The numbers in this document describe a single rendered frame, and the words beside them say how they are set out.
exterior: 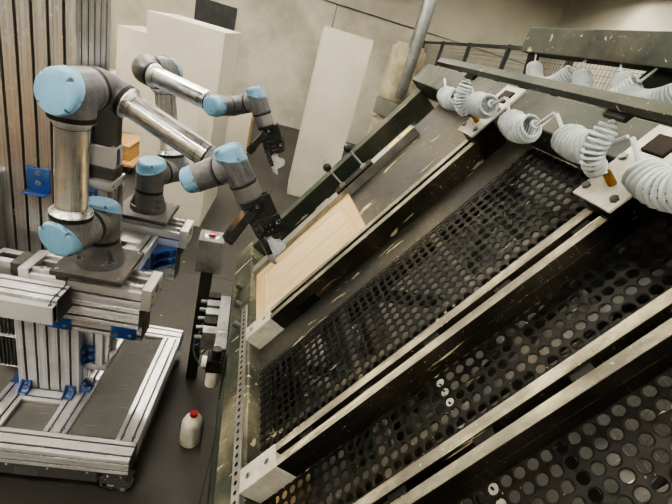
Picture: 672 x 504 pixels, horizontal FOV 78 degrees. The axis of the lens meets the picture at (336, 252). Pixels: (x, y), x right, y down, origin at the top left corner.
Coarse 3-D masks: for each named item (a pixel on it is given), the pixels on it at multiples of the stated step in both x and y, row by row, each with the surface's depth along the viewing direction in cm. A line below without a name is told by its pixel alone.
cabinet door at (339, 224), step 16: (336, 208) 178; (352, 208) 167; (320, 224) 179; (336, 224) 169; (352, 224) 158; (304, 240) 180; (320, 240) 169; (336, 240) 160; (288, 256) 181; (304, 256) 170; (320, 256) 160; (272, 272) 182; (288, 272) 171; (304, 272) 161; (256, 288) 182; (272, 288) 172; (288, 288) 162; (256, 304) 172; (272, 304) 163
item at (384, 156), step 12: (408, 132) 171; (396, 144) 173; (384, 156) 175; (372, 168) 176; (360, 180) 178; (348, 192) 180; (324, 204) 184; (312, 216) 185; (300, 228) 185; (288, 240) 186; (264, 264) 190
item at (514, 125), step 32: (448, 64) 127; (448, 96) 125; (480, 96) 109; (576, 96) 77; (608, 96) 70; (512, 128) 93; (576, 128) 78; (576, 160) 77; (640, 160) 63; (640, 192) 62
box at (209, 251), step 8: (200, 232) 206; (208, 232) 208; (216, 232) 210; (200, 240) 199; (208, 240) 200; (216, 240) 203; (200, 248) 201; (208, 248) 202; (216, 248) 202; (200, 256) 203; (208, 256) 204; (216, 256) 204; (200, 264) 205; (208, 264) 206; (216, 264) 207; (208, 272) 208; (216, 272) 209
